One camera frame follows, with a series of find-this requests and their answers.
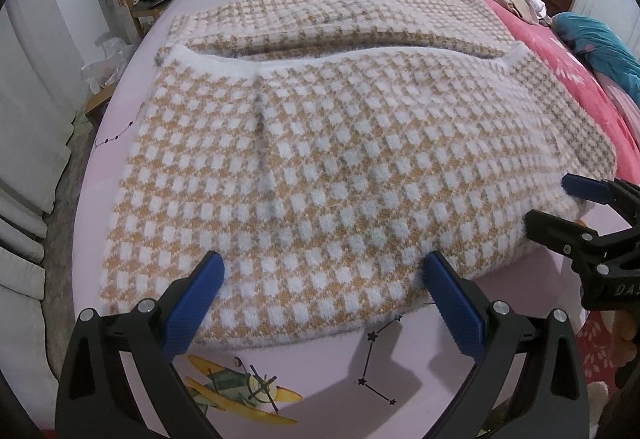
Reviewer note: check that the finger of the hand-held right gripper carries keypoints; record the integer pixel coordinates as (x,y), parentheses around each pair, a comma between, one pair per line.
(582,186)
(560,231)

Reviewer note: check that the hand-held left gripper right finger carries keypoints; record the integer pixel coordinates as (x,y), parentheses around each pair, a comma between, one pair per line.
(455,304)

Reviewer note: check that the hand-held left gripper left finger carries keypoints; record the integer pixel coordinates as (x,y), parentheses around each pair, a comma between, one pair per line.
(195,304)

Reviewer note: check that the beige white checked sweater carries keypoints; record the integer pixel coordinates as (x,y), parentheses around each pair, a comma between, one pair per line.
(350,159)

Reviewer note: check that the pink striped pillow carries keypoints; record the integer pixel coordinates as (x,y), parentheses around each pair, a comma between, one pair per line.
(625,104)

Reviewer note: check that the pink floral blanket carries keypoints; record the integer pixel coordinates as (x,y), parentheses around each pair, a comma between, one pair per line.
(550,49)

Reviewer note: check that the teal garment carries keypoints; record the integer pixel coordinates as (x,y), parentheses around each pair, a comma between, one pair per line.
(600,44)

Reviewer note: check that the pink printed mat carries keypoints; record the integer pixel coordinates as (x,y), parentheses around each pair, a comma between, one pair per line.
(325,384)

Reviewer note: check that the white cloth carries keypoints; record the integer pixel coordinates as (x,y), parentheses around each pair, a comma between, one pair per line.
(537,6)

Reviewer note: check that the white curtain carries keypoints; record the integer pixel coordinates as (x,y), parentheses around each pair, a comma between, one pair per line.
(25,144)

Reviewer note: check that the clear plastic bags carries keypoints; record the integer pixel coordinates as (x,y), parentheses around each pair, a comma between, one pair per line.
(107,64)

